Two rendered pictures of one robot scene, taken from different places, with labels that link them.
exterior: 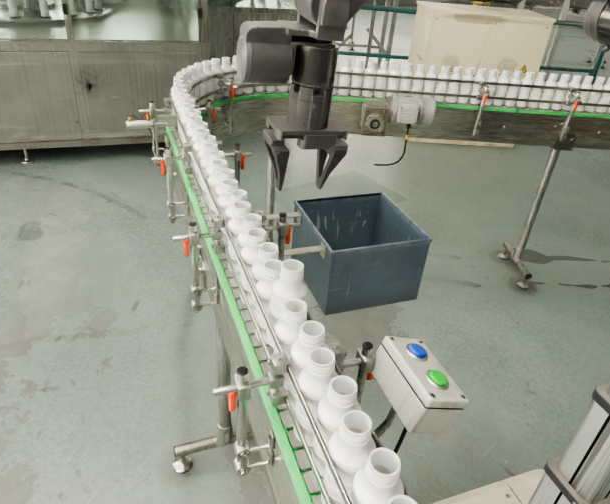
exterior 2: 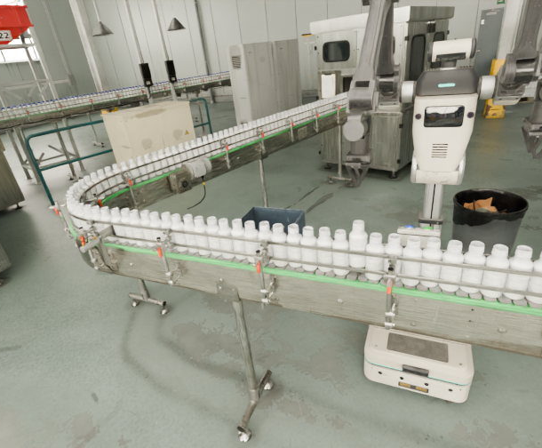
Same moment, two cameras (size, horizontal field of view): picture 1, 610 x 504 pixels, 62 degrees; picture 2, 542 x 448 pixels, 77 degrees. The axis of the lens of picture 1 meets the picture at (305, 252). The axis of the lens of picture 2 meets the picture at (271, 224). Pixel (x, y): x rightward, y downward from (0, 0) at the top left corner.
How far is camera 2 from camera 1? 0.92 m
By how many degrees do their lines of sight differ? 36
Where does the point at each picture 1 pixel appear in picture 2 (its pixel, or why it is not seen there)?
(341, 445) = (455, 255)
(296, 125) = (364, 153)
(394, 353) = (408, 231)
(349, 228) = not seen: hidden behind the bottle
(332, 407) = (435, 250)
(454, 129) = (218, 170)
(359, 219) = not seen: hidden behind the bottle
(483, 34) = (156, 121)
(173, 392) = (190, 412)
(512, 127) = (241, 156)
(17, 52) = not seen: outside the picture
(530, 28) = (179, 109)
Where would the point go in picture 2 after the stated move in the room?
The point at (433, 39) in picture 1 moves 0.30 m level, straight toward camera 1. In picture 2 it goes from (131, 133) to (136, 136)
